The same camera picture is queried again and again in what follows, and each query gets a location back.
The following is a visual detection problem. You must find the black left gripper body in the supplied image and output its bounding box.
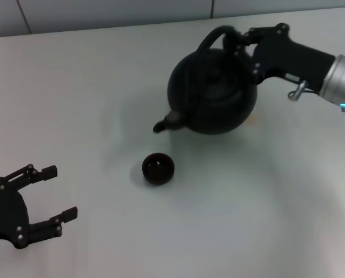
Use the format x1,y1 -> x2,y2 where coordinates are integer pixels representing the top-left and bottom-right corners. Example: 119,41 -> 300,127
0,178 -> 34,250

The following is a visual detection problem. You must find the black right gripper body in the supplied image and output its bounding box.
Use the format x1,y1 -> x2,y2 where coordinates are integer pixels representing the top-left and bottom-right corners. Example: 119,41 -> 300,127
252,24 -> 336,94

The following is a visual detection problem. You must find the black round teapot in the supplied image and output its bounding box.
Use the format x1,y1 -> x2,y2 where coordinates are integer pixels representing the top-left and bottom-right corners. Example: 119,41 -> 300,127
152,25 -> 259,136

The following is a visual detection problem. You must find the small dark teacup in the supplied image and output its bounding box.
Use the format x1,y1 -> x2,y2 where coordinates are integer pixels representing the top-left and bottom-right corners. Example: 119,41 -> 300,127
141,152 -> 175,185

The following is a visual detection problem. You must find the silver cable plug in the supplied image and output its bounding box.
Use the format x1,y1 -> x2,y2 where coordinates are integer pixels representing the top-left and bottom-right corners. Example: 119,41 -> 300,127
287,80 -> 309,101

